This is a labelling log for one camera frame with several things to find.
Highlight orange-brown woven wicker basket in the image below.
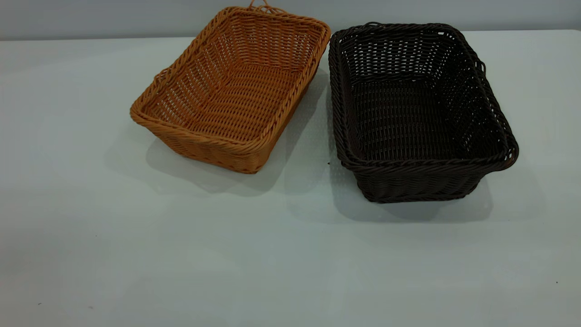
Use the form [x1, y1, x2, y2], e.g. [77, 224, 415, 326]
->
[130, 1, 331, 174]

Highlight dark brown woven wicker basket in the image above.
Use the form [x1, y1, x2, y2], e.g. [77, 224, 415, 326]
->
[328, 21, 519, 203]

